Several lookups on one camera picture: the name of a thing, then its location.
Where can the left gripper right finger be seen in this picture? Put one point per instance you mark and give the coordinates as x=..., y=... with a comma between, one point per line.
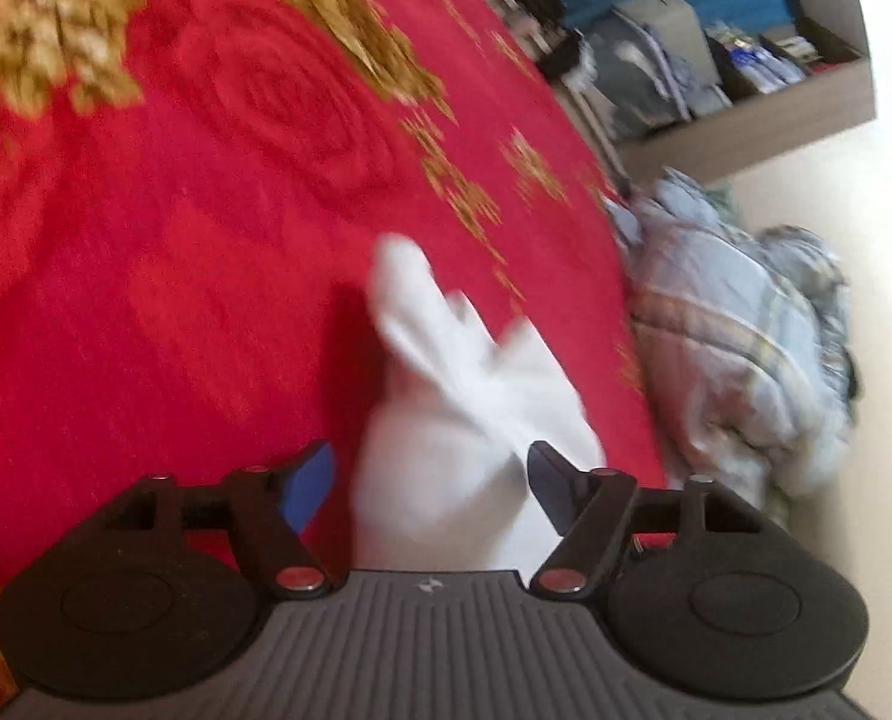
x=598, y=515

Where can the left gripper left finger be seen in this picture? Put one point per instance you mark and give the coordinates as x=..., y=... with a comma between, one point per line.
x=262, y=510

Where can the white shirt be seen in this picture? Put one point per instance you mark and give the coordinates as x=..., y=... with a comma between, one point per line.
x=441, y=482

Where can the plaid blue quilt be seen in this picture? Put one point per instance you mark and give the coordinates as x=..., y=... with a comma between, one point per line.
x=743, y=343

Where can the red floral bedspread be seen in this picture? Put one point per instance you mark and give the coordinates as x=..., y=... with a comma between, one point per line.
x=190, y=194

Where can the grey plastic storage bin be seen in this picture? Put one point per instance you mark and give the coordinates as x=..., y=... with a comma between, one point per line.
x=648, y=89

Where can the black bag on sill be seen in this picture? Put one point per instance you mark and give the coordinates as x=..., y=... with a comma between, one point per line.
x=568, y=58

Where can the white cardboard box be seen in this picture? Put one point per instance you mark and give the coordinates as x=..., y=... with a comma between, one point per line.
x=677, y=26

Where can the wooden shelf unit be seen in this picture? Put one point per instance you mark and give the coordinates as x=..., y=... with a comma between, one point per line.
x=836, y=95

